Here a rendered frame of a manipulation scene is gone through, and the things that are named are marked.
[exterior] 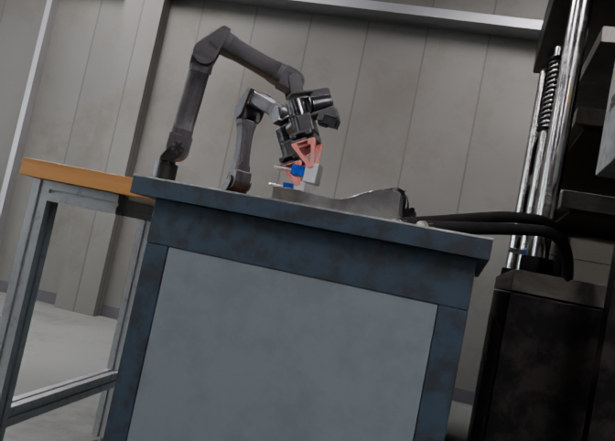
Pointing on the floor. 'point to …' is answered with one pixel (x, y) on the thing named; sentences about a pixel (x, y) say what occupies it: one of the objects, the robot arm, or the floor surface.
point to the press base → (534, 370)
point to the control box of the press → (598, 409)
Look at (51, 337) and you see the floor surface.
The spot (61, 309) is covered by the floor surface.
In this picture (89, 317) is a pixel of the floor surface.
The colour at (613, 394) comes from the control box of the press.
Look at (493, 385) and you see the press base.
